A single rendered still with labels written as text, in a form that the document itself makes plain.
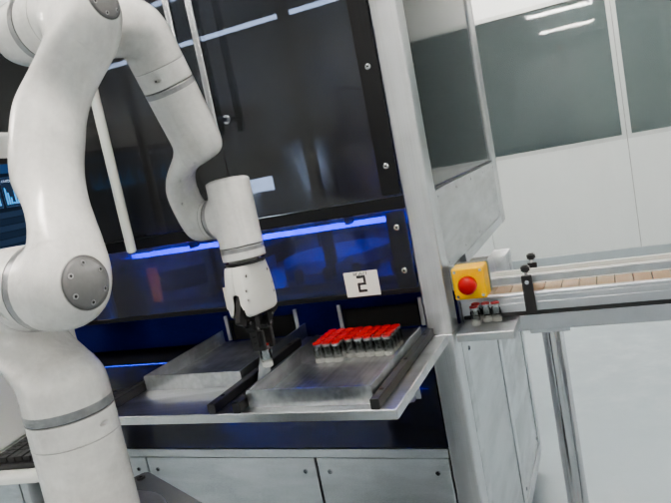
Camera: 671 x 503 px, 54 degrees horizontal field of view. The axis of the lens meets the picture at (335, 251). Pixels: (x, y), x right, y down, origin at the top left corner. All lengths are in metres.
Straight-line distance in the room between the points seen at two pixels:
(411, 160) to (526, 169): 4.62
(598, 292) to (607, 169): 4.49
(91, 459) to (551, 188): 5.40
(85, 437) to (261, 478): 0.97
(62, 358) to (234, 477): 1.03
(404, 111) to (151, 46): 0.57
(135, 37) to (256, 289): 0.49
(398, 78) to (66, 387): 0.92
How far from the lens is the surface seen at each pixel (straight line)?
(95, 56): 1.00
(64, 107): 0.99
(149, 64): 1.15
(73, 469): 0.97
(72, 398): 0.94
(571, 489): 1.80
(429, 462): 1.66
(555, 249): 6.13
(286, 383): 1.39
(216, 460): 1.93
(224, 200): 1.22
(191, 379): 1.51
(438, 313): 1.50
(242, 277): 1.22
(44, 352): 0.99
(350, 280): 1.54
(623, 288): 1.56
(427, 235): 1.47
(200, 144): 1.18
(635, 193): 6.05
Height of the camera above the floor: 1.32
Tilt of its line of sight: 8 degrees down
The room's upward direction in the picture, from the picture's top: 11 degrees counter-clockwise
